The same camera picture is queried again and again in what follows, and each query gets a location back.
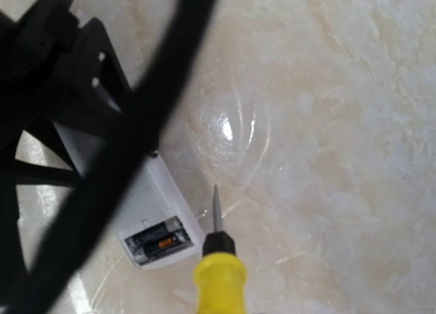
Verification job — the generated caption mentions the yellow handled screwdriver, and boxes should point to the yellow handled screwdriver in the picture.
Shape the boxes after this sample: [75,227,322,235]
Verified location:
[193,186,247,314]

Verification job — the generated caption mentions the black AAA battery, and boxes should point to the black AAA battery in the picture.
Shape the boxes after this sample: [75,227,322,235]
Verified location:
[124,223,180,249]
[129,232,193,265]

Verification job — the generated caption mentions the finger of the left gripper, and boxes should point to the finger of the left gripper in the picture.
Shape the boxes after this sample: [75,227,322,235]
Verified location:
[1,123,82,187]

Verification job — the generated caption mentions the black camera cable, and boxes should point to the black camera cable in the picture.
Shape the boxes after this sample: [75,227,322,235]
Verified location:
[0,0,222,314]

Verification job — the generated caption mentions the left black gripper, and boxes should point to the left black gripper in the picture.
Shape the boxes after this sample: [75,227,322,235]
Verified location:
[1,0,131,164]

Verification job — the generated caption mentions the white remote control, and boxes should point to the white remote control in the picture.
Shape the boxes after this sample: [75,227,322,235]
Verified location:
[111,153,204,270]

